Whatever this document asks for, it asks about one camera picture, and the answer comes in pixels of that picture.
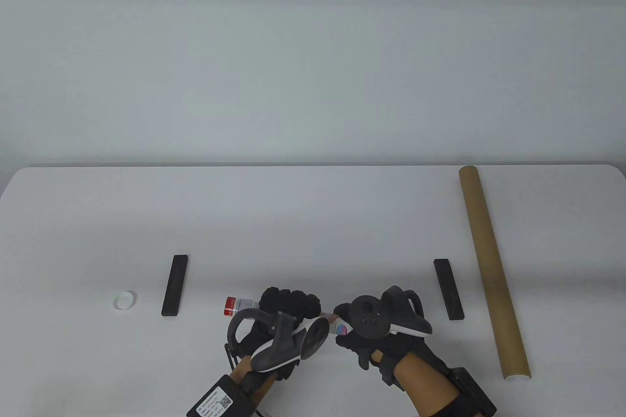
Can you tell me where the person's left hand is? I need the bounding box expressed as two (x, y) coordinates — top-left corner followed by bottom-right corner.
(237, 287), (322, 381)

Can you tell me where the person's right hand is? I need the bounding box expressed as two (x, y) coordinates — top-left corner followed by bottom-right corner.
(334, 304), (448, 386)

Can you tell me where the colourful paper map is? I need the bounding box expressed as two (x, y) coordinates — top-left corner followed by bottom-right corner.
(223, 296), (352, 337)

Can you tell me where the black bar paperweight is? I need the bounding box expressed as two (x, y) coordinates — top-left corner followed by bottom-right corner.
(433, 259), (464, 321)
(161, 255), (189, 317)

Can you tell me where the brown cardboard mailing tube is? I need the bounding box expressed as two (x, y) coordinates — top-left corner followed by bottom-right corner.
(458, 166), (532, 383)

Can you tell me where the person's right forearm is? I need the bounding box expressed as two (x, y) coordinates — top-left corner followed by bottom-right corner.
(395, 352), (460, 413)

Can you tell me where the person's left forearm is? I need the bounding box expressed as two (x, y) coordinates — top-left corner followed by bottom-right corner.
(230, 356), (277, 400)

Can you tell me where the grey white right controller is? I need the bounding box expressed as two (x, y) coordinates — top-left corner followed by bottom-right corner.
(347, 286), (433, 339)

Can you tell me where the grey white controller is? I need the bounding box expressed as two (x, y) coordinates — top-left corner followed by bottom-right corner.
(227, 309), (329, 371)
(347, 286), (433, 339)

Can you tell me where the grey white left controller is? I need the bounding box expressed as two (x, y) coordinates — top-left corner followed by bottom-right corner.
(227, 309), (329, 371)

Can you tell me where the black right wrist strap mount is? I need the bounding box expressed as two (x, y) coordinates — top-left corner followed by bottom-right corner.
(372, 351), (406, 388)

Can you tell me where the black wrist strap mount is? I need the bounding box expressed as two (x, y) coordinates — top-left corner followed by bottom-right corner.
(372, 351), (406, 388)
(225, 344), (289, 398)

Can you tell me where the black left wrist strap mount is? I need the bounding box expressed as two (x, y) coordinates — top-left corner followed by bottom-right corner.
(225, 344), (289, 398)

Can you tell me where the black plain wrist camera box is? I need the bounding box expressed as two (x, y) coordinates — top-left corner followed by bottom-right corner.
(450, 367), (497, 415)

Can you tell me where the black labelled wrist camera box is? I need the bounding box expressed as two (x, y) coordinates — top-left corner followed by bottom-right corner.
(187, 375), (256, 417)

